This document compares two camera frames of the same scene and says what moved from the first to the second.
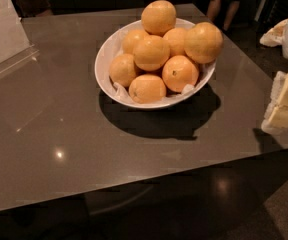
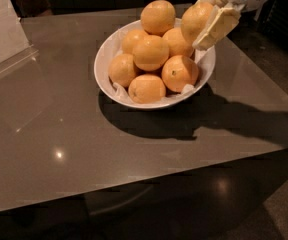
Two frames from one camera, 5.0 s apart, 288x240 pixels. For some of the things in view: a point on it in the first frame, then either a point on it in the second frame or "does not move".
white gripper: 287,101 → 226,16
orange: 179,71 does not move
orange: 123,69 does not move
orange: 203,42 → 193,19
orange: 151,53 does not move
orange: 158,16 does not move
